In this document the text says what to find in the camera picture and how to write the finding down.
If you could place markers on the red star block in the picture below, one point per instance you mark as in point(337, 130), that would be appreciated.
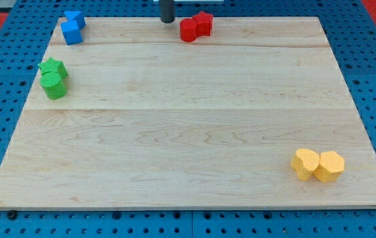
point(204, 23)

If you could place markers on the green star block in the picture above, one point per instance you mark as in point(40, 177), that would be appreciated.
point(52, 65)

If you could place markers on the wooden board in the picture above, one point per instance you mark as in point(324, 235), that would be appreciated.
point(150, 122)

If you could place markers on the red cylinder block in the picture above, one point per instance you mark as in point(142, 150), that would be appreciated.
point(188, 30)

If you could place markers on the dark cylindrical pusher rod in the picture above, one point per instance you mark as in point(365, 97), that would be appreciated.
point(167, 11)

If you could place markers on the yellow heart block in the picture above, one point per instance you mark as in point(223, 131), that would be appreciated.
point(304, 163)

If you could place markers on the green cylinder block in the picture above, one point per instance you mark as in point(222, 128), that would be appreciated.
point(53, 85)

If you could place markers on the blue cube block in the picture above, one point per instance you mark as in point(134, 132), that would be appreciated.
point(71, 32)

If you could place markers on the yellow hexagon block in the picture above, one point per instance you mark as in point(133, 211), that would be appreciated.
point(331, 166)

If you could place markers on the blue triangle block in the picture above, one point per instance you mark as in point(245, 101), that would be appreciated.
point(76, 16)

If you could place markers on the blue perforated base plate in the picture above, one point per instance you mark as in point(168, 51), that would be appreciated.
point(23, 40)

